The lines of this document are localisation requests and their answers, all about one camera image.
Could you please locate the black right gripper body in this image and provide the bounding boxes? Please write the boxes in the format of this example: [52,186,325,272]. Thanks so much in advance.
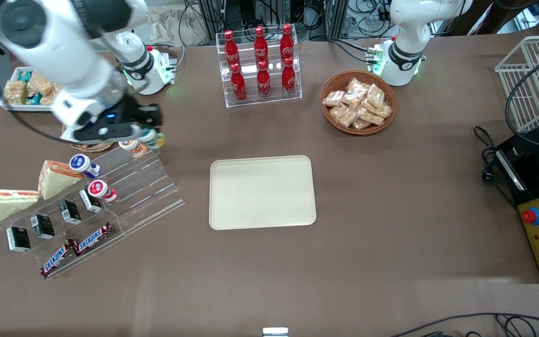
[73,96,162,144]

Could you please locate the green gum bottle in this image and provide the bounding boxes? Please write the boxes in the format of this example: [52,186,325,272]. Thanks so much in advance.
[140,129,167,150]

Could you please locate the orange gum bottle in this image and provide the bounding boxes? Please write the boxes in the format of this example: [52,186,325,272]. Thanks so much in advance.
[119,139,147,158]

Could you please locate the purple gum bottle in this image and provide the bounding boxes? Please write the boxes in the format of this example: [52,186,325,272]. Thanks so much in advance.
[69,154,102,179]

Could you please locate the red gum bottle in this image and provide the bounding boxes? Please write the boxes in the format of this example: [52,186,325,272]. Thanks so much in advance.
[87,179,118,203]

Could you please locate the white rectangular snack tray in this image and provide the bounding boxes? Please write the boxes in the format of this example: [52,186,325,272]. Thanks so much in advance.
[0,66,62,113]

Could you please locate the beige plastic tray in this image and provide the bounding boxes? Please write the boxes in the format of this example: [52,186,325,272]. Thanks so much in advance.
[209,155,317,231]

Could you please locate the oval wicker basket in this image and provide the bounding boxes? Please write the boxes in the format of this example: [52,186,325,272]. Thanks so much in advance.
[61,123,117,153]

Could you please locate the clear acrylic tiered display stand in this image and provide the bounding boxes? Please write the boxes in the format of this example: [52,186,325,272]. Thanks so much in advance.
[0,140,186,280]

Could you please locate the small black carton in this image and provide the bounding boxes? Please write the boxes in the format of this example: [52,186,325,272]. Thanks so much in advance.
[58,199,83,225]
[7,226,32,253]
[30,214,56,240]
[79,189,103,213]

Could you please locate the golden rice snack packet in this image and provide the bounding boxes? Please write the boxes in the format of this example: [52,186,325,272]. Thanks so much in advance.
[3,80,29,105]
[28,71,58,95]

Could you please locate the red Coca-Cola bottle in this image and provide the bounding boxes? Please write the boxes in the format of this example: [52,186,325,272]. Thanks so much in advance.
[281,58,297,95]
[256,61,272,98]
[224,30,240,66]
[254,26,269,64]
[230,63,247,103]
[279,24,295,61]

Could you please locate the small wrapped triangle sandwich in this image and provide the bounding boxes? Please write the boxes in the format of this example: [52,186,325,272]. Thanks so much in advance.
[38,160,83,201]

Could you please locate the crumpled white cloth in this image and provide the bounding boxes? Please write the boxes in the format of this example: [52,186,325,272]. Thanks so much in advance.
[147,7,210,48]

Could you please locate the Snickers bar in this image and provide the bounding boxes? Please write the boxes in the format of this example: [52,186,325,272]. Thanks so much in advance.
[73,222,113,256]
[39,239,78,279]

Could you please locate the clear acrylic bottle rack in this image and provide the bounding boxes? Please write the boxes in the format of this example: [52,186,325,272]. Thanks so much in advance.
[216,24,303,109]

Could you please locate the large wrapped triangle sandwich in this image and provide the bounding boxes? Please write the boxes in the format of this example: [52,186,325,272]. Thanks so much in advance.
[0,189,41,224]

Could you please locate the round wicker basket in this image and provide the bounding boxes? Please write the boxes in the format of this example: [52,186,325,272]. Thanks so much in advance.
[320,70,397,136]

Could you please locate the black control box yellow panel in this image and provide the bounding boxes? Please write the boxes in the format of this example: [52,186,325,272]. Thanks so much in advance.
[493,125,539,284]

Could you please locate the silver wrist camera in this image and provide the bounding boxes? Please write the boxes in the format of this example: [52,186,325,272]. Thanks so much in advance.
[73,123,140,144]

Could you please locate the black cable with plug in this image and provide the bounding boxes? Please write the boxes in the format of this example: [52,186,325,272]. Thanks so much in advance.
[473,125,522,211]

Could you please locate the long black looping cable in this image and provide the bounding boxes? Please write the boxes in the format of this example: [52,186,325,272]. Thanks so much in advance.
[505,47,539,151]

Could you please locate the black cable along table edge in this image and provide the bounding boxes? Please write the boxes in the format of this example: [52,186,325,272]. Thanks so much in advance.
[389,312,539,337]

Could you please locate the white wire basket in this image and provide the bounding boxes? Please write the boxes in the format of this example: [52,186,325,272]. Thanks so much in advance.
[494,35,539,134]

